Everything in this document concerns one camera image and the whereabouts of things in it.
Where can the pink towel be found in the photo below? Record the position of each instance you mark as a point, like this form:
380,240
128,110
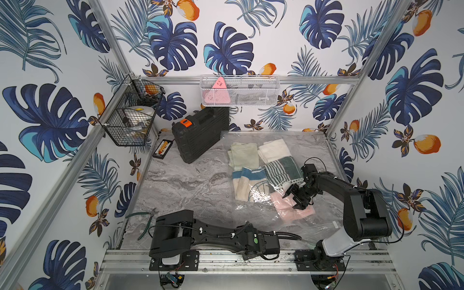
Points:
284,208

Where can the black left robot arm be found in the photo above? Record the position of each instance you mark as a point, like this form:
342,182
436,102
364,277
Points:
177,233

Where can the cream and teal towel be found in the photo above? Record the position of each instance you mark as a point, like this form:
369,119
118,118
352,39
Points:
251,185

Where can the pink triangle object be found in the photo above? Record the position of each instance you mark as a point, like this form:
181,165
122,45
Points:
217,94

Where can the aluminium front rail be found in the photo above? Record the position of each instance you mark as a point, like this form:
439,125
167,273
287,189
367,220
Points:
225,262

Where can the black plastic tool case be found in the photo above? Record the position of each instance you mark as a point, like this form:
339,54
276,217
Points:
197,133

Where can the green handled pliers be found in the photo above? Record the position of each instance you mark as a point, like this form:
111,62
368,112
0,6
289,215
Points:
147,223

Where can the small black orange box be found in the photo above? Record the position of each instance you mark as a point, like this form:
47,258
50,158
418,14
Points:
162,149

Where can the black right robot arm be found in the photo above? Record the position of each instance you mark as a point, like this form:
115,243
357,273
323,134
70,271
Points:
366,217

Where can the clear plastic vacuum bag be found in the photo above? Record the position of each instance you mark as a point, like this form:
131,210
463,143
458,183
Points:
305,148

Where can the white towel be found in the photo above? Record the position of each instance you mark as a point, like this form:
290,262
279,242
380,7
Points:
273,150

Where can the clear wall-mounted tray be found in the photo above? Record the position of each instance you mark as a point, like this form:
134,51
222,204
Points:
247,90

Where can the black wire basket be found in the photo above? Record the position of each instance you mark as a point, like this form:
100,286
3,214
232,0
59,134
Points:
131,115

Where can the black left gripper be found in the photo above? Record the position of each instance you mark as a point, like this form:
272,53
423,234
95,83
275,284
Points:
270,243

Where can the green striped towel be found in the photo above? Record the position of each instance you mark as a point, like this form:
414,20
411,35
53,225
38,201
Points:
283,170

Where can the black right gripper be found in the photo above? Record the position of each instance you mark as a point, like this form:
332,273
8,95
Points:
300,204

